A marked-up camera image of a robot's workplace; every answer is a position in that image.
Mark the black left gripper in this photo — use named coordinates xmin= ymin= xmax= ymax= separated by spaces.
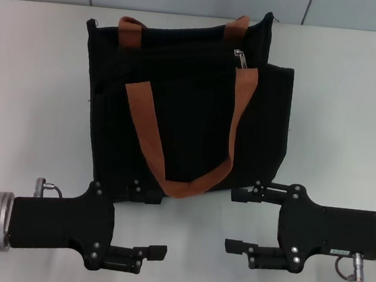
xmin=5 ymin=167 xmax=174 ymax=278

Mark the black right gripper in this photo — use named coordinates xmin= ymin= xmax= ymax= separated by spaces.
xmin=222 ymin=177 xmax=376 ymax=282

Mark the black food bag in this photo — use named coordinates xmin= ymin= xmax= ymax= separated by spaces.
xmin=68 ymin=0 xmax=303 ymax=222

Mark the silver zipper pull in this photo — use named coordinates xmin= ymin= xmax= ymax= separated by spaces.
xmin=231 ymin=47 xmax=251 ymax=70

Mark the right gripper cable with connector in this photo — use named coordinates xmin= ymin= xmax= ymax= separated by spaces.
xmin=332 ymin=250 xmax=368 ymax=282

